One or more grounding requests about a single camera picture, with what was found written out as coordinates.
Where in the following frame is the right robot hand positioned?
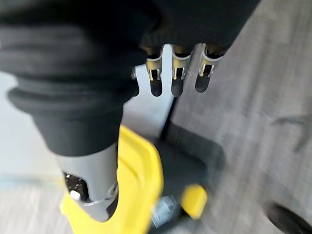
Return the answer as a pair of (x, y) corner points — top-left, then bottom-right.
(0, 0), (262, 223)

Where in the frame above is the dark grey trash can body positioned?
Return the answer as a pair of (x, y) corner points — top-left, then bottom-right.
(150, 121), (226, 234)

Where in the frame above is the yellow trash can pedal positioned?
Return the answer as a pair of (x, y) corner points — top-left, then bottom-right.
(180, 184), (208, 220)

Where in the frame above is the silver label sticker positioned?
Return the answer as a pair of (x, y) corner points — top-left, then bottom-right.
(152, 196), (181, 229)

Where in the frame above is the black round object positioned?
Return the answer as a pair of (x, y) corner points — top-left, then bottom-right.
(267, 202), (312, 234)

